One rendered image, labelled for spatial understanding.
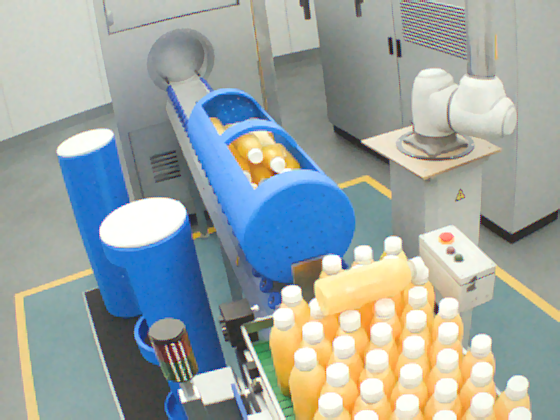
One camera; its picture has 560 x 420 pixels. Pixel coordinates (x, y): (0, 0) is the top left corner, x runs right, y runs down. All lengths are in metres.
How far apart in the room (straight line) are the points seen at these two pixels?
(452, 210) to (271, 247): 0.83
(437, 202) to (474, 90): 0.42
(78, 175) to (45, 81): 3.93
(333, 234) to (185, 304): 0.55
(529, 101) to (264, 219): 1.97
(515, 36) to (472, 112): 1.09
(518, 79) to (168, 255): 1.96
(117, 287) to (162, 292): 1.06
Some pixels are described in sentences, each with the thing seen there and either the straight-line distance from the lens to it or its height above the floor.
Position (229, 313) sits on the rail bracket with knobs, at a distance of 1.37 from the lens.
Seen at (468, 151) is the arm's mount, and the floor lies 1.01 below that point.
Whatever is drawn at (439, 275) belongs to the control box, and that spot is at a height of 1.05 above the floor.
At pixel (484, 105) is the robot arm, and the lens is 1.84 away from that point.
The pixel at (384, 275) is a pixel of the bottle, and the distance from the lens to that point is 1.12.
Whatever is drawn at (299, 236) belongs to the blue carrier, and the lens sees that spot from 1.43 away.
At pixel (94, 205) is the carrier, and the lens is 2.57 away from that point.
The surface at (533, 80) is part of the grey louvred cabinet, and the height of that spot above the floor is 0.97.
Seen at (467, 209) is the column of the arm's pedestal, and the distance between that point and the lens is 2.11.
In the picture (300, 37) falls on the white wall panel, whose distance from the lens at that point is 7.11.
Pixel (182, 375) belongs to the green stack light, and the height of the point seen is 1.18.
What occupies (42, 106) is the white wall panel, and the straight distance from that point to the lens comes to 6.45.
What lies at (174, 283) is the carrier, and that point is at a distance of 1.74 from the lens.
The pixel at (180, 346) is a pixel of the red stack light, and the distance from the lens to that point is 0.94.
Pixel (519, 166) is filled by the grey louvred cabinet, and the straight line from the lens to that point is 3.14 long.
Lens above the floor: 1.84
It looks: 29 degrees down
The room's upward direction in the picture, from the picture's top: 8 degrees counter-clockwise
